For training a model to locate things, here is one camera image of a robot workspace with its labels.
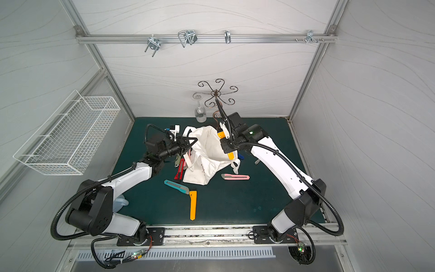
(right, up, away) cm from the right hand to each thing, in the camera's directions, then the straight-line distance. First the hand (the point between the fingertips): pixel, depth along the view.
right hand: (227, 142), depth 76 cm
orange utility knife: (-17, -27, +8) cm, 33 cm away
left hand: (-14, +1, +2) cm, 14 cm away
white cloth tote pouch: (-10, -7, +2) cm, 13 cm away
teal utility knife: (-24, -25, +11) cm, 36 cm away
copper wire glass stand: (-6, +23, +16) cm, 29 cm away
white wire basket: (-66, 0, -9) cm, 67 cm away
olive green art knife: (-29, -12, +20) cm, 37 cm away
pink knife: (+3, -20, +15) cm, 25 cm away
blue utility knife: (+7, -7, +4) cm, 10 cm away
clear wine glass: (-15, +16, +17) cm, 28 cm away
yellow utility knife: (-3, +3, -1) cm, 5 cm away
